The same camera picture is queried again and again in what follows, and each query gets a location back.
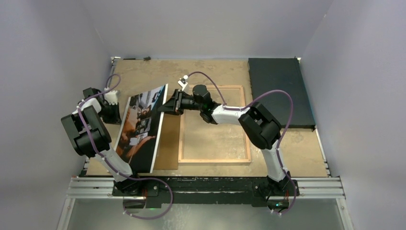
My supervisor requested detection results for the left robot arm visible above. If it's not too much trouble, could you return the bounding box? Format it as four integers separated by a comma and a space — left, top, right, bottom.
61, 88, 143, 196

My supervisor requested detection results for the picture frame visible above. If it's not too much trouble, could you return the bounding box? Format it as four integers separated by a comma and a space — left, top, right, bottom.
177, 84, 252, 164

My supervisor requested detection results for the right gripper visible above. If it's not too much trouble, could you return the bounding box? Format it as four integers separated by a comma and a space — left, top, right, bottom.
158, 89, 203, 116

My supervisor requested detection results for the black mounting plate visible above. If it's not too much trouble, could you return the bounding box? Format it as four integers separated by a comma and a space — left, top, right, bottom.
112, 176, 300, 209

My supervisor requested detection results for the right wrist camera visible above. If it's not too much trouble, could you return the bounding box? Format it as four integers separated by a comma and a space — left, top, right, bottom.
178, 75, 189, 89

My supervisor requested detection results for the brown backing board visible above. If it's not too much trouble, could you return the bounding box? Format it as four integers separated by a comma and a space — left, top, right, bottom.
154, 114, 181, 170

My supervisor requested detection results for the printed photo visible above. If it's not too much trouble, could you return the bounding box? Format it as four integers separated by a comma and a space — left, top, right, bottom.
115, 84, 168, 173

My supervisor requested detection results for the black foam mat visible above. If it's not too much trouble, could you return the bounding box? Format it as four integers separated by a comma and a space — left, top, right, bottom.
248, 57, 316, 129

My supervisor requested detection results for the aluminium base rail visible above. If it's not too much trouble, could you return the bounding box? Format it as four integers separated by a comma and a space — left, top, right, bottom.
66, 177, 345, 199

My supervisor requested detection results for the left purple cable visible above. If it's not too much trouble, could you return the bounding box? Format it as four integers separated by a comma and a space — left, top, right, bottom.
76, 74, 174, 220

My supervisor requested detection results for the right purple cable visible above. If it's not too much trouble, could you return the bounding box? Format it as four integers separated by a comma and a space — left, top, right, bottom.
186, 71, 299, 217

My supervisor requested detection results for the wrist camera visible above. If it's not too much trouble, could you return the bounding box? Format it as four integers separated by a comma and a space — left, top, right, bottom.
104, 90, 119, 105
178, 75, 189, 89

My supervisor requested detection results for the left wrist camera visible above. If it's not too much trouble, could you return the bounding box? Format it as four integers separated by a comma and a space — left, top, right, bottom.
104, 90, 119, 105

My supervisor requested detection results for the purple cable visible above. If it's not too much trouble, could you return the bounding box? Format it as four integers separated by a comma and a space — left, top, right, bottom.
186, 71, 299, 217
76, 74, 174, 220

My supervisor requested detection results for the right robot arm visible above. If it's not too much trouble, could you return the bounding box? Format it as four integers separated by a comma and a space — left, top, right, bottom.
158, 85, 292, 195

